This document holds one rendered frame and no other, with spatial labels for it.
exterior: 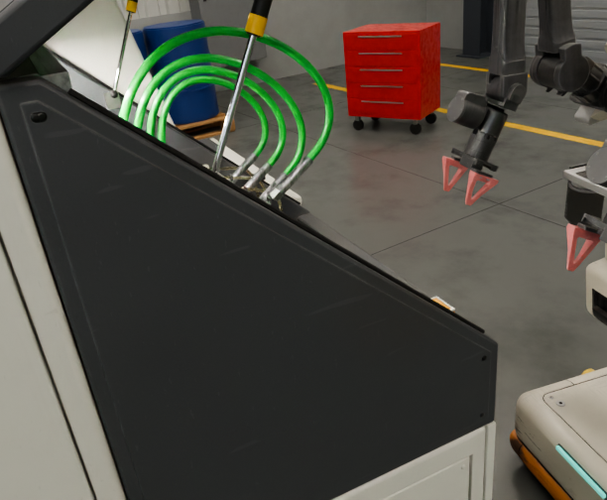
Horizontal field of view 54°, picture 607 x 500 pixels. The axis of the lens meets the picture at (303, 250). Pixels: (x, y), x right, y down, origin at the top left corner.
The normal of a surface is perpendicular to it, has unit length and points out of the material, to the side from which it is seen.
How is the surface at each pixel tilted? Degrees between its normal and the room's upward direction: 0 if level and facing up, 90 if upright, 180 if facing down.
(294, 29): 90
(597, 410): 0
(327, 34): 90
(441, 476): 90
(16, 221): 90
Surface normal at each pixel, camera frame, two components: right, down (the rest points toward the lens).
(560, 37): 0.18, 0.23
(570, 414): -0.10, -0.89
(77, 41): 0.44, 0.37
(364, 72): -0.54, 0.43
